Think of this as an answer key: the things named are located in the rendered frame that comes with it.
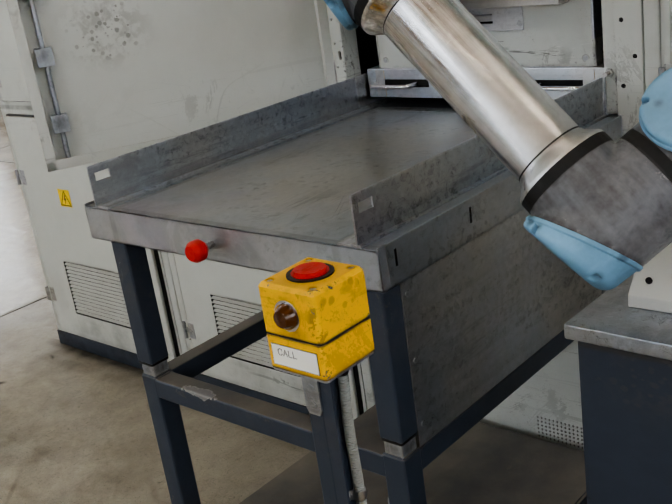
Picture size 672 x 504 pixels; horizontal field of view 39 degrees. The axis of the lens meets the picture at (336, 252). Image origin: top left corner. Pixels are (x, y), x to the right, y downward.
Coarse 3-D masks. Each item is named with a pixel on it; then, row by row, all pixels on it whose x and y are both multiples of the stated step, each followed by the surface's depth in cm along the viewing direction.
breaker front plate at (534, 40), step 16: (576, 0) 165; (496, 16) 176; (512, 16) 174; (528, 16) 172; (544, 16) 170; (560, 16) 168; (576, 16) 166; (496, 32) 177; (512, 32) 175; (528, 32) 173; (544, 32) 171; (560, 32) 169; (576, 32) 167; (384, 48) 196; (512, 48) 176; (528, 48) 174; (544, 48) 172; (560, 48) 170; (576, 48) 168; (592, 48) 166; (384, 64) 197; (400, 64) 194; (528, 64) 175; (544, 64) 173; (560, 64) 171; (576, 64) 169; (592, 64) 167
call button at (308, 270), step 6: (300, 264) 97; (306, 264) 97; (312, 264) 97; (318, 264) 96; (324, 264) 96; (294, 270) 96; (300, 270) 95; (306, 270) 95; (312, 270) 95; (318, 270) 95; (324, 270) 95; (294, 276) 95; (300, 276) 95; (306, 276) 94; (312, 276) 94; (318, 276) 94
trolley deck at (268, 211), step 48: (288, 144) 178; (336, 144) 172; (384, 144) 167; (432, 144) 162; (192, 192) 154; (240, 192) 150; (288, 192) 146; (336, 192) 142; (480, 192) 131; (144, 240) 148; (240, 240) 132; (288, 240) 125; (336, 240) 121; (384, 240) 119; (432, 240) 124; (384, 288) 117
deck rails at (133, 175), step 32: (320, 96) 190; (352, 96) 197; (576, 96) 155; (224, 128) 172; (256, 128) 178; (288, 128) 184; (320, 128) 187; (128, 160) 157; (160, 160) 162; (192, 160) 167; (224, 160) 171; (448, 160) 130; (480, 160) 136; (96, 192) 153; (128, 192) 158; (384, 192) 120; (416, 192) 125; (448, 192) 131; (384, 224) 121
